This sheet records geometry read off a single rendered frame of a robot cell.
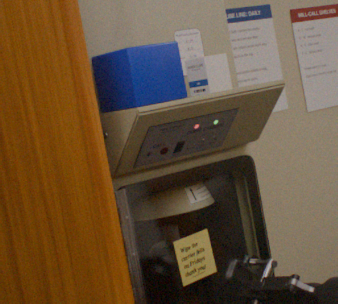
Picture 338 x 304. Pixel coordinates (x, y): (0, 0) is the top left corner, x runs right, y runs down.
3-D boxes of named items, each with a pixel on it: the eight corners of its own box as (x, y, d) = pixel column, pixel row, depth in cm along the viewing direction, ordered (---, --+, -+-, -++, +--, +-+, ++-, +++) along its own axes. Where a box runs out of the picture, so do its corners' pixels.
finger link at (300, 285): (327, 305, 134) (309, 290, 131) (300, 301, 138) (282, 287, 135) (331, 291, 135) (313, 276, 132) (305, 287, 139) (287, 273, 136)
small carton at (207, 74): (190, 96, 144) (184, 60, 144) (212, 91, 147) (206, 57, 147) (210, 93, 140) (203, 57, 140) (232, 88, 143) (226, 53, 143)
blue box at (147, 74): (100, 113, 136) (90, 57, 135) (150, 103, 142) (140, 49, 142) (138, 107, 128) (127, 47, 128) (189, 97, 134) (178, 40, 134)
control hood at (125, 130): (104, 177, 136) (92, 115, 136) (249, 140, 156) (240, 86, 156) (148, 175, 127) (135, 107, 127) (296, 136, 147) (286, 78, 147)
